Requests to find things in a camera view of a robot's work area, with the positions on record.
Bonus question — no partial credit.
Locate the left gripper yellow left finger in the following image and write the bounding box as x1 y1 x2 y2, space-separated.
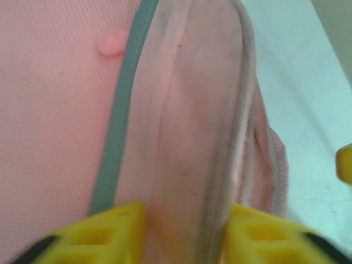
10 200 148 264

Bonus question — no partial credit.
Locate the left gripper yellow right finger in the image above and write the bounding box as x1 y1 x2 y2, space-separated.
225 203 347 264

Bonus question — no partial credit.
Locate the pink backpack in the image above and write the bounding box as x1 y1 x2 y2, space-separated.
0 0 289 264

